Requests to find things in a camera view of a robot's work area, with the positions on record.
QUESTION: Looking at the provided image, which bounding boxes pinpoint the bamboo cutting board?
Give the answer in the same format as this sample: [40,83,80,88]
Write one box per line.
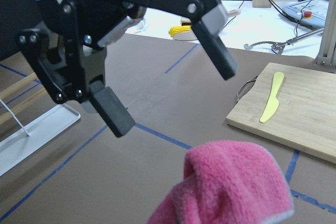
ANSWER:
[226,63,335,163]

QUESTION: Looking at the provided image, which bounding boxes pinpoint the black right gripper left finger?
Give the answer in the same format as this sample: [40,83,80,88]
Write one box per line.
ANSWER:
[17,29,135,137]

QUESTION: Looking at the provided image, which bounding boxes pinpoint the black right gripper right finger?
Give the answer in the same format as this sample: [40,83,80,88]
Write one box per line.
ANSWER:
[97,0,237,81]

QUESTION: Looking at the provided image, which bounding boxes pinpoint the pink and grey cleaning cloth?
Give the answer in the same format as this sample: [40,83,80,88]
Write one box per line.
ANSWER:
[148,140,295,223]

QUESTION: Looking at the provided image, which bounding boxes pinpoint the robot teach pendant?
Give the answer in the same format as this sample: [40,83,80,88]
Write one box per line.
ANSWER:
[281,0,330,29]

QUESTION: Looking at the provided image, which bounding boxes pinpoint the metal tongs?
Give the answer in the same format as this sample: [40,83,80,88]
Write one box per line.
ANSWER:
[244,28,324,55]

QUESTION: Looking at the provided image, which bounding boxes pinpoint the yellow plastic knife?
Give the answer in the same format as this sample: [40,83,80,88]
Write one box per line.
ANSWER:
[259,72,285,123]

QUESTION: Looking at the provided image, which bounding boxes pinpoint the yellow toy corn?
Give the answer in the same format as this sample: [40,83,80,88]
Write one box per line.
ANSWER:
[169,25,192,38]

